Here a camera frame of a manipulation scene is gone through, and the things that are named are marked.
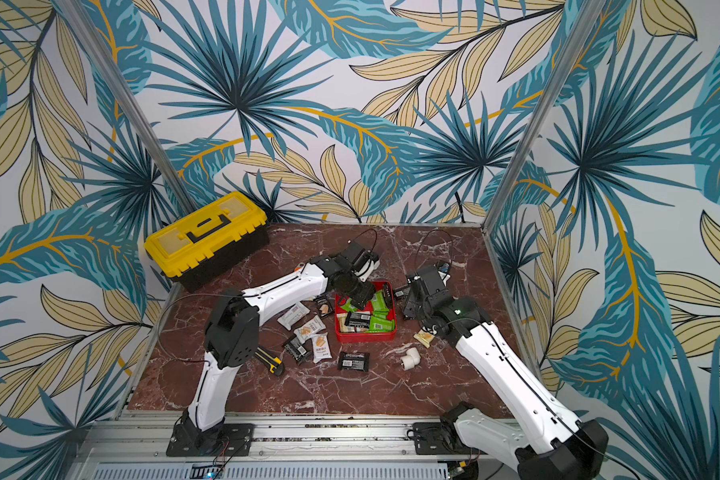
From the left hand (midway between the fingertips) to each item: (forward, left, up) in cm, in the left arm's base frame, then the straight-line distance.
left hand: (365, 295), depth 91 cm
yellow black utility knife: (-18, +25, -7) cm, 32 cm away
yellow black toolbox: (+12, +49, +8) cm, 51 cm away
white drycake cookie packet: (-14, +13, -8) cm, 20 cm away
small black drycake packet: (0, +13, -7) cm, 15 cm away
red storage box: (-11, +4, -6) cm, 13 cm away
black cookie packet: (-14, +20, -8) cm, 26 cm away
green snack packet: (-7, -4, -5) cm, 10 cm away
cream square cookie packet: (-10, -18, -7) cm, 22 cm away
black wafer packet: (-18, +3, -7) cm, 19 cm away
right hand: (-8, -13, +11) cm, 19 cm away
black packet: (+5, -12, -7) cm, 15 cm away
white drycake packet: (-8, +16, -8) cm, 20 cm away
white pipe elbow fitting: (-18, -13, -5) cm, 22 cm away
